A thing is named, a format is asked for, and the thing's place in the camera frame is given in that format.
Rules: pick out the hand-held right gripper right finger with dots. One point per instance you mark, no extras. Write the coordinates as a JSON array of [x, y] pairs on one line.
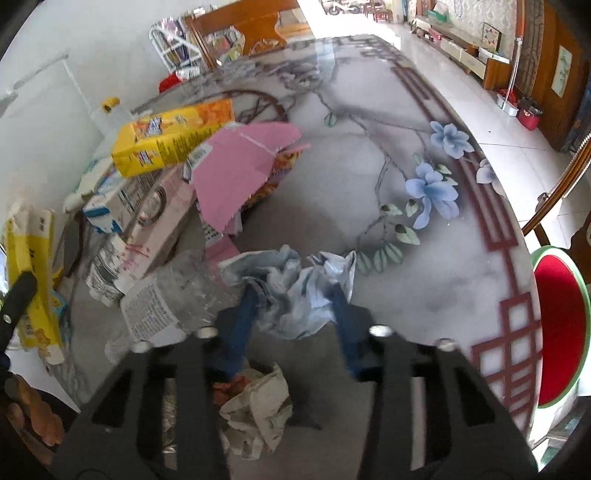
[[347, 330]]

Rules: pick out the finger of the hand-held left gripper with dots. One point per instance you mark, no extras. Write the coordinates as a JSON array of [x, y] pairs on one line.
[[18, 300]]

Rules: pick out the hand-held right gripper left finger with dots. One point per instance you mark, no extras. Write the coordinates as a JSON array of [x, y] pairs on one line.
[[238, 330]]

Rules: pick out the light blue paper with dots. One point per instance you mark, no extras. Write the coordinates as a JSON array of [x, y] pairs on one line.
[[295, 295]]

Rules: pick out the person's left hand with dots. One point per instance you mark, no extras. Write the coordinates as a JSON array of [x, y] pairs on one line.
[[34, 410]]

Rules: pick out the yellow tissue pack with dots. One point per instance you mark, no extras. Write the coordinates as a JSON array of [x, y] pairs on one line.
[[34, 272]]

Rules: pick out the crushed bottle with white label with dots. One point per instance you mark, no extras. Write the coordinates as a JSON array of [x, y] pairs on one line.
[[161, 304]]

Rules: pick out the crumpled white paper ball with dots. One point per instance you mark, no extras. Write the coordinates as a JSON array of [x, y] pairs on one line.
[[256, 410]]

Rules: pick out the clear bottle with grey label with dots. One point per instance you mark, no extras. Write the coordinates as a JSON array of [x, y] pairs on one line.
[[105, 272]]

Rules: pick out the pale pink carton box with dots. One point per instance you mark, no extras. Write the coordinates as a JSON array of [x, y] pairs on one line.
[[157, 221]]

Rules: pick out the blue and white milk carton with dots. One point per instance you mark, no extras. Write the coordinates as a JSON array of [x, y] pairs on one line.
[[115, 203]]

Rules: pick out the torn pink cardboard box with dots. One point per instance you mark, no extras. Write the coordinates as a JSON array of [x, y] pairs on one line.
[[235, 170]]

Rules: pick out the yellow carton box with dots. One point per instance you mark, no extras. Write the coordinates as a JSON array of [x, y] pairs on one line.
[[171, 138]]

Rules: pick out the red plate green rim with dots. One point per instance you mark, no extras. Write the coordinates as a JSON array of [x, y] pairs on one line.
[[561, 323]]

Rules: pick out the wooden chair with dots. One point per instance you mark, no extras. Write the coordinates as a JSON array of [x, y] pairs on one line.
[[561, 189]]

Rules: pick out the small red object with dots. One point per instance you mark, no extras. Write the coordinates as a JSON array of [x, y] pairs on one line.
[[169, 83]]

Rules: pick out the metal tray with red item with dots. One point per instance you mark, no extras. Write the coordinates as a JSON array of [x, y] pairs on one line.
[[508, 102]]

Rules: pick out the red bucket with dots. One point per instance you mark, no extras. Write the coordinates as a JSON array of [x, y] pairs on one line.
[[529, 115]]

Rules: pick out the low white media cabinet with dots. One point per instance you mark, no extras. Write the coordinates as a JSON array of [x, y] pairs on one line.
[[461, 48]]

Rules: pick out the wooden cabinet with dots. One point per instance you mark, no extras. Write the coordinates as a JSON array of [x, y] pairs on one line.
[[249, 18]]

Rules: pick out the wooden partition door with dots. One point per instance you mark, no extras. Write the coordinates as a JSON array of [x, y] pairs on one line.
[[554, 74]]

